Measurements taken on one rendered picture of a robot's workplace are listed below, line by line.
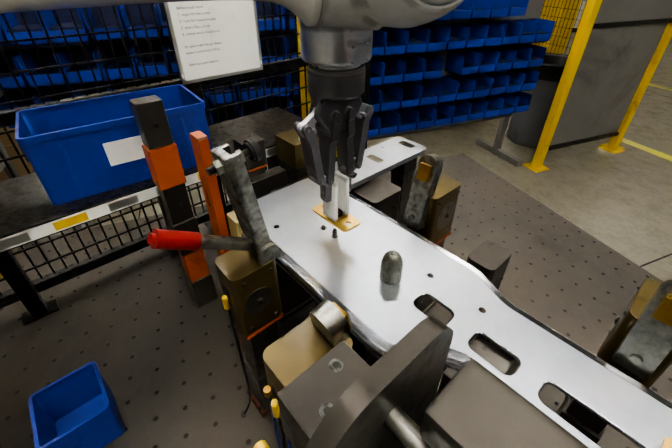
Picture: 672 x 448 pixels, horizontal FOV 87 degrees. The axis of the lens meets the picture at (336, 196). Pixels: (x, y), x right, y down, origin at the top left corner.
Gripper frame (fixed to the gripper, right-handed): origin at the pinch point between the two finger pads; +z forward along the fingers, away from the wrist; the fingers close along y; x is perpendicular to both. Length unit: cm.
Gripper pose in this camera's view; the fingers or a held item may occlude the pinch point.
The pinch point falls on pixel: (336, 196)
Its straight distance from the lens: 56.0
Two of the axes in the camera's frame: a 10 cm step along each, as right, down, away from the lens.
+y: 7.5, -3.6, 5.5
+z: 0.0, 8.4, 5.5
